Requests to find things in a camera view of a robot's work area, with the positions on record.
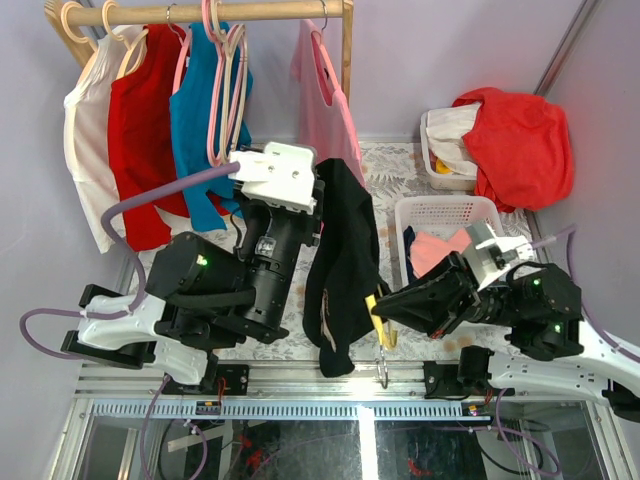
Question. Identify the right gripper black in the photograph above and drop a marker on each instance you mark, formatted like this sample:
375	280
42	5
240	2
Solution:
437	302

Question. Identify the yellow hanger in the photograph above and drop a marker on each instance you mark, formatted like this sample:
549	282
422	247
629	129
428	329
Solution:
386	336

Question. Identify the black t shirt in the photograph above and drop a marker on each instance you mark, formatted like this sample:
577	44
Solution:
344	272

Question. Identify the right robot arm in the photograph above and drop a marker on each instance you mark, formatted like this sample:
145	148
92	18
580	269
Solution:
558	351

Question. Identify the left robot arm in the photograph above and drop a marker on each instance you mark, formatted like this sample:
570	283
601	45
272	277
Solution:
200	298

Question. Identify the salmon pink folded shirt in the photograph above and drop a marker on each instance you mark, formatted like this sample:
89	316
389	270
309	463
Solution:
426	251

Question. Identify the navy blue folded shirt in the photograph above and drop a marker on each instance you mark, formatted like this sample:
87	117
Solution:
409	236

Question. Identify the pink t shirt on hanger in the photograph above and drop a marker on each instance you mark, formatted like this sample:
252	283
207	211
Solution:
324	119

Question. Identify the beige empty hanger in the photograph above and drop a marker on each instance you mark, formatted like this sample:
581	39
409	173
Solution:
237	67

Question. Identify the pink empty hanger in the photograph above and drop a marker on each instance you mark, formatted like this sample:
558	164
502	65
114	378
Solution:
219	109

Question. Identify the blue t shirt on hanger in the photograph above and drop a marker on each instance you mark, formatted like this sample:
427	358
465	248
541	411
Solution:
190	108

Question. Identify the red t shirt on hanger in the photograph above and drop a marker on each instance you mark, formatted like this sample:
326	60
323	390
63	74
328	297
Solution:
139	140

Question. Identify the white t shirt on hanger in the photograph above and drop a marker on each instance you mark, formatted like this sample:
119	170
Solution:
85	136

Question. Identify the peach hanger far left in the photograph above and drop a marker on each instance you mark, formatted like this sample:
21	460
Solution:
73	31

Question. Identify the white laundry basket front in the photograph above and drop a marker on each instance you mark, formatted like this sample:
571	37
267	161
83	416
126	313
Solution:
442	216

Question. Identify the white laundry basket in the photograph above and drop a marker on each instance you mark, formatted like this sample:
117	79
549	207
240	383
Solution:
442	216
438	181

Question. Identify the white laundry basket back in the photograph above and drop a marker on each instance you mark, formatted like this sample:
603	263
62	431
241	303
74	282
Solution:
438	181

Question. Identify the yellow item in back basket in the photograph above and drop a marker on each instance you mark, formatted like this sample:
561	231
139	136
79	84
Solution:
442	168

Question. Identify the white cloth in back basket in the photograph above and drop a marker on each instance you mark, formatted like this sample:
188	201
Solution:
446	128

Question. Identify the red orange cloth on basket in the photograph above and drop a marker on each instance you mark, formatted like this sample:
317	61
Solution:
520	143

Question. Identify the wooden clothes rack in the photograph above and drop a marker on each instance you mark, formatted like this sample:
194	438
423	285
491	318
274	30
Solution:
279	10

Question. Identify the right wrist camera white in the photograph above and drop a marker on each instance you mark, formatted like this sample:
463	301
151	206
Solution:
490	256

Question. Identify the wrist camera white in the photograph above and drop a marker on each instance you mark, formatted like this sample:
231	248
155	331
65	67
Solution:
490	256
281	175

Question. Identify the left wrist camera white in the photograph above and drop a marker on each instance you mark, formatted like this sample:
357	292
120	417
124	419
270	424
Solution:
281	175

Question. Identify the aluminium rail frame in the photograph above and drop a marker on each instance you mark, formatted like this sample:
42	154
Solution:
292	390

